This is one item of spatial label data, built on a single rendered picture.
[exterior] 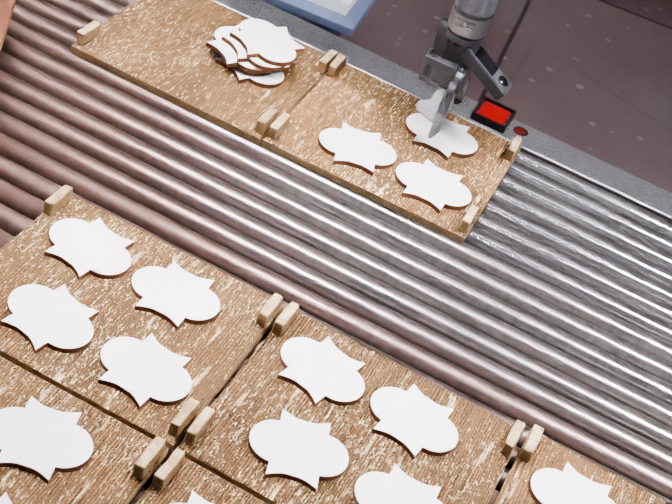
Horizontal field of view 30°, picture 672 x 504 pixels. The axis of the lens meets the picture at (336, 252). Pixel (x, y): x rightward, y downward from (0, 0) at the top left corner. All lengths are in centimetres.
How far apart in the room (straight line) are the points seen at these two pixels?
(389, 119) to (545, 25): 261
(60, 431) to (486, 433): 63
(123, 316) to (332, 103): 74
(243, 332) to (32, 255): 35
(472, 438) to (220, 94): 87
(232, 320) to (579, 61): 311
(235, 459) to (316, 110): 88
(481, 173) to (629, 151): 211
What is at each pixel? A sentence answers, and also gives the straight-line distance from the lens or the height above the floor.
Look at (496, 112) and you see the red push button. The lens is 261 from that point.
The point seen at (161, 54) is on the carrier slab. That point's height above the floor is 94.
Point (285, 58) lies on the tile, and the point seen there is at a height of 99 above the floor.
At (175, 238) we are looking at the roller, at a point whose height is 91.
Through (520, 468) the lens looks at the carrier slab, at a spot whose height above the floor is 94.
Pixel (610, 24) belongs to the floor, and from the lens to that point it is 521.
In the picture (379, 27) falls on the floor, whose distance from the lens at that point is 462.
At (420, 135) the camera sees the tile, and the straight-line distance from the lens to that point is 243.
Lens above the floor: 229
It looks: 40 degrees down
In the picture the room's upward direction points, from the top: 19 degrees clockwise
